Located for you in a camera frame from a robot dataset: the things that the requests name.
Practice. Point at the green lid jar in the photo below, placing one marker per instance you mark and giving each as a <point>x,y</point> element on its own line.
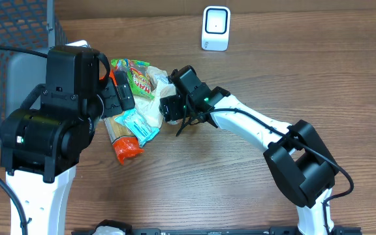
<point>175,122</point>

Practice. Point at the red snack packet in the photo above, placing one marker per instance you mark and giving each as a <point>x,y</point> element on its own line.
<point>124,142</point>

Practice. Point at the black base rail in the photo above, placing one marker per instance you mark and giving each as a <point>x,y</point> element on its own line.
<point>116,227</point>

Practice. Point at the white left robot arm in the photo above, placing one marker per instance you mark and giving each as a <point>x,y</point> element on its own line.
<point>41,142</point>

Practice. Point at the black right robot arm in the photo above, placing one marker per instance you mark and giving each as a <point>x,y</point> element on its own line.
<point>300,163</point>

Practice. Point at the teal snack packet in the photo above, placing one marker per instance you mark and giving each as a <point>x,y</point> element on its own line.
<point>137,124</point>

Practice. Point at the dark grey plastic basket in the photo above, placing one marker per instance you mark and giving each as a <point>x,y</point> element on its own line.
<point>29,24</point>

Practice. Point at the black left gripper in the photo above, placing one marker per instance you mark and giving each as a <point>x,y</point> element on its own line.
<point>116,104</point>

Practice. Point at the beige paper bag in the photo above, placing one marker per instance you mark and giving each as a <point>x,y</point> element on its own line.
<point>162,88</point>

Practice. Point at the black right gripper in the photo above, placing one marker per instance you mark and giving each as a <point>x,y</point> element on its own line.
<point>168,109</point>

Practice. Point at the green snack packet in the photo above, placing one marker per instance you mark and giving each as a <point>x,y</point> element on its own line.
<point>138,79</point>

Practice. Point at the white barcode scanner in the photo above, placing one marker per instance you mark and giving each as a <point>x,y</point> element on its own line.
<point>215,28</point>

